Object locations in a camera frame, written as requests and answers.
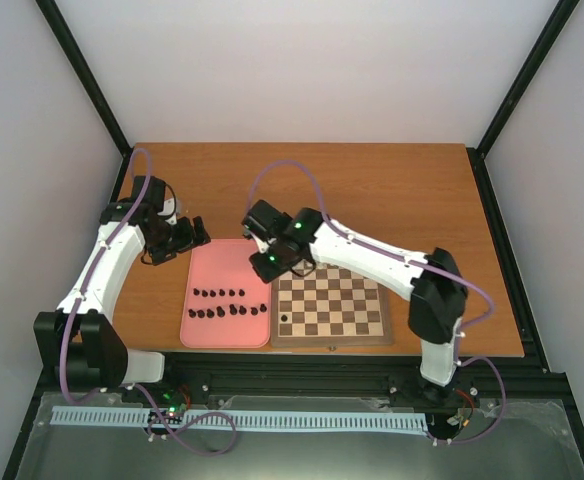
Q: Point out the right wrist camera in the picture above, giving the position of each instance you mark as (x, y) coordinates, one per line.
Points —
(264, 222)

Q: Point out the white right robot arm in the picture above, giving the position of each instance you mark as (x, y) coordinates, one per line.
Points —
(438, 351)

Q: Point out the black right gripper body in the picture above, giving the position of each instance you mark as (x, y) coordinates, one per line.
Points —
(277, 264)

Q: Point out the wooden chess board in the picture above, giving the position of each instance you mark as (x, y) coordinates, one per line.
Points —
(328, 307)

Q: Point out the light blue cable duct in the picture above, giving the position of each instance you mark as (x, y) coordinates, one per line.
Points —
(244, 421)

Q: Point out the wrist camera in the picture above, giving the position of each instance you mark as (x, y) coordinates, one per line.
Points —
(264, 222)
(171, 210)

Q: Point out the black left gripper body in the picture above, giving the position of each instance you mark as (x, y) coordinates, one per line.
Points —
(164, 243)

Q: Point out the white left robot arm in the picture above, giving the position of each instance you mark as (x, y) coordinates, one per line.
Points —
(77, 342)

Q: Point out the pink plastic tray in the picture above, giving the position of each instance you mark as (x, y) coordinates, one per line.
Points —
(226, 305)

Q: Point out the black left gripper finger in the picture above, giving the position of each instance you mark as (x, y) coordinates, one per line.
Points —
(198, 226)
(200, 237)

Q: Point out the black aluminium frame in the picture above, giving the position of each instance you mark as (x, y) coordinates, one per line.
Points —
(442, 287)

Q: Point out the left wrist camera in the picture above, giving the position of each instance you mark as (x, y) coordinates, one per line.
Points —
(171, 210)

